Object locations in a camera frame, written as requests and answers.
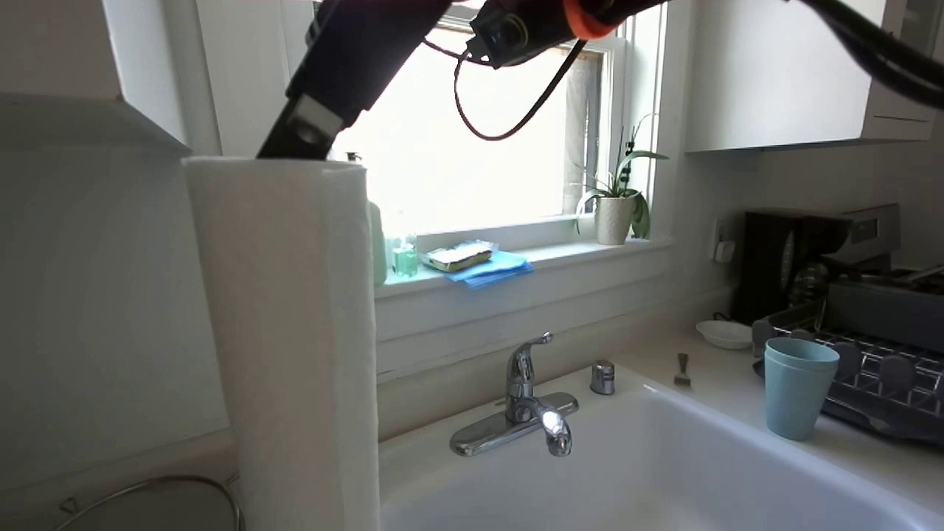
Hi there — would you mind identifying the green soap pump bottle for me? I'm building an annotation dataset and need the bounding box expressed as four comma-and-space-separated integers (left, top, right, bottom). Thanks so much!
363, 201, 393, 290

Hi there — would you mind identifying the dark dish rack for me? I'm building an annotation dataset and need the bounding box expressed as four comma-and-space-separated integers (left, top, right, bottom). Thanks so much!
748, 276, 944, 452

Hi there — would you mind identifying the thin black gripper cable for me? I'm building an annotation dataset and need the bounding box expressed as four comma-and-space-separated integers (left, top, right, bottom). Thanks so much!
450, 39, 593, 145

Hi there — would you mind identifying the blue cleaning cloth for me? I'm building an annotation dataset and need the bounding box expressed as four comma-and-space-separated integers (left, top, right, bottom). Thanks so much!
447, 250, 531, 290

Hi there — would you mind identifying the white wall cabinet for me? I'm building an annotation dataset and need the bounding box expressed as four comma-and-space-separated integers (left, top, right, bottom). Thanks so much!
0, 0, 189, 149
683, 0, 944, 155

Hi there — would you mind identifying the white kitchen sink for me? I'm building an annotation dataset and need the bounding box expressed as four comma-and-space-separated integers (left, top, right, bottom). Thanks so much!
378, 378, 944, 531

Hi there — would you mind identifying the orange cable strap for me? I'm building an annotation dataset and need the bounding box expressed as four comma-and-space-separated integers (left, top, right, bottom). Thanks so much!
561, 0, 620, 43

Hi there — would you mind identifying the small teal bottle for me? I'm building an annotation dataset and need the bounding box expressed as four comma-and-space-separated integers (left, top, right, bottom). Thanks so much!
390, 232, 421, 279

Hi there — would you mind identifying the small white dish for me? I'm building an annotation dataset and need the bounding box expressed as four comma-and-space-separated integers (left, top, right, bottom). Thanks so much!
694, 316, 757, 355

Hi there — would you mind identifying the chrome sink faucet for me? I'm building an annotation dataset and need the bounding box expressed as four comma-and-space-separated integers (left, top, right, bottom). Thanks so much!
447, 329, 582, 459

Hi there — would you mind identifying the white paper towel roll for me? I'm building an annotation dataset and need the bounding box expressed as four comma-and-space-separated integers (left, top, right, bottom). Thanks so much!
183, 154, 382, 531

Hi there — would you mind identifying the black coffee maker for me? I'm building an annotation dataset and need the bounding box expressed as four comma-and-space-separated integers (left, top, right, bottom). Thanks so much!
720, 206, 851, 328

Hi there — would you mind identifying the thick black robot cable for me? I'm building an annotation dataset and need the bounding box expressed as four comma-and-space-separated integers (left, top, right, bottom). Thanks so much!
798, 0, 944, 111

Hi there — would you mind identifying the light blue plastic cup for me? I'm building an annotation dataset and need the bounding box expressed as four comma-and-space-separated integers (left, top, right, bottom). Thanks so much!
760, 335, 843, 443

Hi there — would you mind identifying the green potted plant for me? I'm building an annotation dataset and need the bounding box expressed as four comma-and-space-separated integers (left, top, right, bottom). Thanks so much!
571, 111, 667, 239

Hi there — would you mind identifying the white plant pot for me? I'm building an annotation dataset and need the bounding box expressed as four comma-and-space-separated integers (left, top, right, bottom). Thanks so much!
593, 192, 638, 247

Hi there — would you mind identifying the sponge in dish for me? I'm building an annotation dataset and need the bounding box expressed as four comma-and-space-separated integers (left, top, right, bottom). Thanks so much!
421, 242, 495, 276

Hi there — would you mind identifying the white window frame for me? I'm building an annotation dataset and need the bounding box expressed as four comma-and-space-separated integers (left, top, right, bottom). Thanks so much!
189, 0, 680, 436

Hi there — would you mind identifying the chrome sprayer cap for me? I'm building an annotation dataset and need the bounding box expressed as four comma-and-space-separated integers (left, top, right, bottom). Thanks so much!
586, 359, 620, 399

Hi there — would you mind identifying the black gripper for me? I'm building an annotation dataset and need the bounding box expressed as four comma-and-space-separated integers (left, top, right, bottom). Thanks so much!
257, 0, 632, 163

